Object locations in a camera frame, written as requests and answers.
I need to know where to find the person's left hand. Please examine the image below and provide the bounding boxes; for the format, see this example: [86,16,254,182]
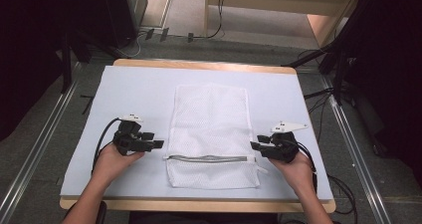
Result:
[92,143,146,187]

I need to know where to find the black floor cable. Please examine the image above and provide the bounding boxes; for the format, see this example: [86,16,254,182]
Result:
[303,87,335,143]
[326,173,359,224]

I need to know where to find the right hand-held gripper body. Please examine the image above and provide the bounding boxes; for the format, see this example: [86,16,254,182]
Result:
[260,120,310,164]

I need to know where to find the person's right hand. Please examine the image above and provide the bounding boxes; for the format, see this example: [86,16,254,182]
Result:
[268,150,316,193]

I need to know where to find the white floor cable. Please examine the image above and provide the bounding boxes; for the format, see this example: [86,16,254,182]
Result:
[123,30,148,59]

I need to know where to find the black cabinet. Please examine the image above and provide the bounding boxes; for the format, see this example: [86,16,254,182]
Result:
[99,0,149,50]

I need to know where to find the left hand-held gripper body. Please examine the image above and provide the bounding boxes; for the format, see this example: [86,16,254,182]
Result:
[111,113,157,157]

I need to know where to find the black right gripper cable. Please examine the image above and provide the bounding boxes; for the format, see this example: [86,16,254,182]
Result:
[296,141,318,194]

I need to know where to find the pale table mat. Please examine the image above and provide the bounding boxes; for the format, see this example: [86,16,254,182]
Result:
[60,65,334,202]

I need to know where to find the wooden table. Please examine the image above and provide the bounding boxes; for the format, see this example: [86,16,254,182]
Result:
[59,58,337,214]

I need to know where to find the white mesh laundry bag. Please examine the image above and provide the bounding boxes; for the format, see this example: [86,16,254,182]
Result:
[162,82,269,189]

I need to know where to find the black hanging cable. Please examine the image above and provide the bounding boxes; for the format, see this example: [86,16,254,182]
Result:
[192,0,228,41]

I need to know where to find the dark curtain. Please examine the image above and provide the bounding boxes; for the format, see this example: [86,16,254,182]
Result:
[331,0,422,188]
[0,0,104,142]

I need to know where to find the black chair armrest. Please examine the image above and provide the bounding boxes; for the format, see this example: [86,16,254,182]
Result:
[95,200,108,224]

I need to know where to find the metal floor rail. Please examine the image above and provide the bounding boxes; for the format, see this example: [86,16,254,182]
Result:
[0,62,84,224]
[318,74,395,224]

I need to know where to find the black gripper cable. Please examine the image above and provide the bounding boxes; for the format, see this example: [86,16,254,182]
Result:
[91,117,121,174]
[296,141,318,194]

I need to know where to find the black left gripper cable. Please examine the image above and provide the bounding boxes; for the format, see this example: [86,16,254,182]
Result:
[91,117,121,174]

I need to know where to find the black metal stand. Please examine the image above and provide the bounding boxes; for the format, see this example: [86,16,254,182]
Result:
[281,39,351,107]

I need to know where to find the wooden shelf unit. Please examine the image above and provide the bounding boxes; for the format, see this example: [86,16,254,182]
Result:
[203,0,366,49]

